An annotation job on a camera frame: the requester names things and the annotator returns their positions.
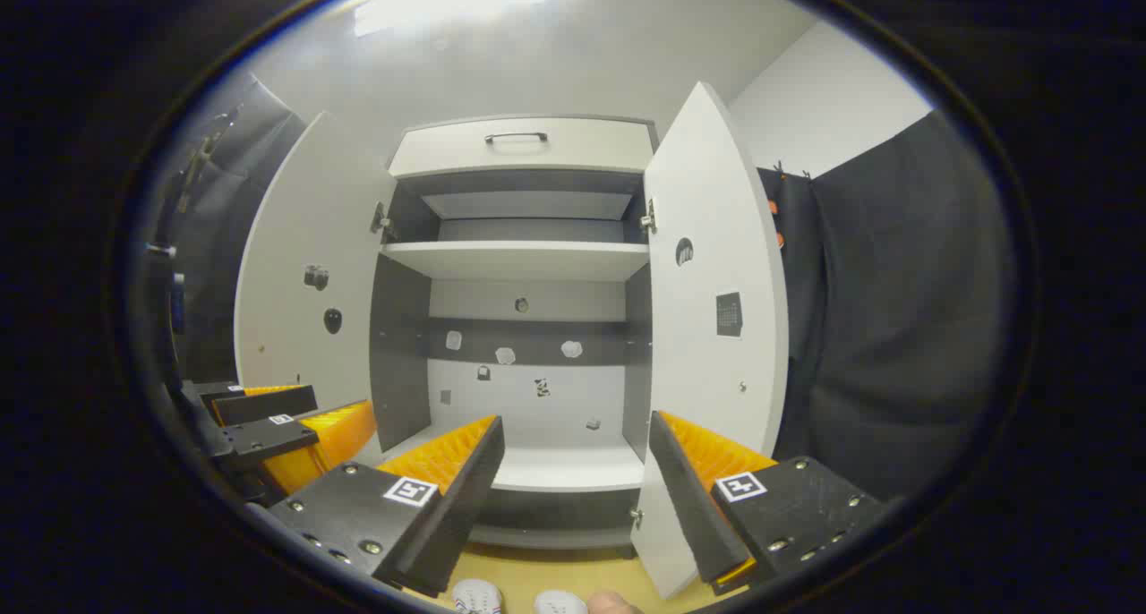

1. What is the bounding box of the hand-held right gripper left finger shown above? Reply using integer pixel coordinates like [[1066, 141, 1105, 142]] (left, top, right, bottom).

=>
[[267, 414, 507, 599]]

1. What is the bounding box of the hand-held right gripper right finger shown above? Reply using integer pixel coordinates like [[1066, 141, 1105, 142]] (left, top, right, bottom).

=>
[[646, 410, 887, 597]]

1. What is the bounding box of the white shoe cabinet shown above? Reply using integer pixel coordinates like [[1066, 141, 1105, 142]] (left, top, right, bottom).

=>
[[235, 81, 791, 601]]

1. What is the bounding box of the white cabinet door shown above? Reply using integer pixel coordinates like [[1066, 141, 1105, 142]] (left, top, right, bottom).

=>
[[631, 81, 791, 600], [235, 111, 399, 415]]

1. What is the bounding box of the white cabinet shelf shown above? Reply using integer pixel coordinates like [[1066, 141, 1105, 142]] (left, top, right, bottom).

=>
[[381, 241, 650, 282]]

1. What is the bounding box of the white cabinet drawer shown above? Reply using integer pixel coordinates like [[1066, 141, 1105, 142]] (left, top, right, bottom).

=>
[[388, 115, 659, 178]]

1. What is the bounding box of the black backdrop cloth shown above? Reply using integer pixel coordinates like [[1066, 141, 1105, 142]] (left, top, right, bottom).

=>
[[757, 108, 1017, 503]]

